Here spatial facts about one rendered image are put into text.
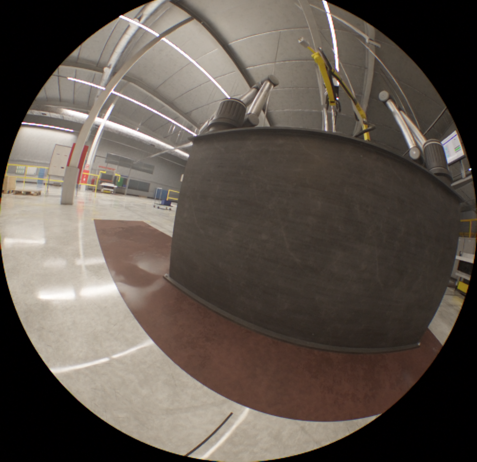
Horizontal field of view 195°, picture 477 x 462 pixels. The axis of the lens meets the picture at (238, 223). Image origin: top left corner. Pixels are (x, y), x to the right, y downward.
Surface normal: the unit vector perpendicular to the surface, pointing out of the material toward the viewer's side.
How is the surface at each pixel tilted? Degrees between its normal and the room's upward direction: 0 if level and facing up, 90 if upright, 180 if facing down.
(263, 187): 90
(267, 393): 0
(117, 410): 0
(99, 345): 0
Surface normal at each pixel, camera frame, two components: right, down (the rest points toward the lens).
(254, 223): -0.44, -0.02
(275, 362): 0.20, -0.98
